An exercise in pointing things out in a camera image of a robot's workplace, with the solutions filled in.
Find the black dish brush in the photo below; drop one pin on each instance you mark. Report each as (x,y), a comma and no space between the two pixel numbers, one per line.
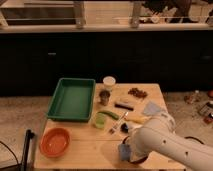
(127,127)

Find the black bowl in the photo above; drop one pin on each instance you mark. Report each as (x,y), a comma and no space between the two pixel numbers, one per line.
(139,161)

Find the blue triangular cloth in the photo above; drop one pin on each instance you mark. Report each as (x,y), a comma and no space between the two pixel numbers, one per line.
(151,108)

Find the green pepper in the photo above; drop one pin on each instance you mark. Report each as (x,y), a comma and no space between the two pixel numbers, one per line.
(110,114)

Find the yellow banana toy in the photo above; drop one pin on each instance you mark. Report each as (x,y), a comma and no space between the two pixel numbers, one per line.
(137,119)

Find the green plastic cup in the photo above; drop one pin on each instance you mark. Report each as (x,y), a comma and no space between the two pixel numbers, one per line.
(99,121)

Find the brown nut cluster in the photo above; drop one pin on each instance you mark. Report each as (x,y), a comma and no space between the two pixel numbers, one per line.
(138,93)

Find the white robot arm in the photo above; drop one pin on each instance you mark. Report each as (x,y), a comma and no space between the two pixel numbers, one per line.
(157,134)

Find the blue-grey sponge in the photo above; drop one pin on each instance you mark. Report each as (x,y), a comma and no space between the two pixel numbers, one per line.
(124,152)

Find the orange bowl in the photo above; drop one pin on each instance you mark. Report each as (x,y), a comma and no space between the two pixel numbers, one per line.
(54,142)

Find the green plastic tray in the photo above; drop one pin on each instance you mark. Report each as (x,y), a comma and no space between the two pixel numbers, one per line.
(72,100)

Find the small paint brush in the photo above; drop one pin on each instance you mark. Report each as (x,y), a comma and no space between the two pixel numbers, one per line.
(116,125)

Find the black stand pole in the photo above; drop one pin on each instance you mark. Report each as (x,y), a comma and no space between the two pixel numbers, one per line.
(28,137)

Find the small metal cup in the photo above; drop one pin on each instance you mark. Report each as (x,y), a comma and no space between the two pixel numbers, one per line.
(104,97)

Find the black and tan eraser block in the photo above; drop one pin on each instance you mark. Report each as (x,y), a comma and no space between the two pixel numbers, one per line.
(125,104)

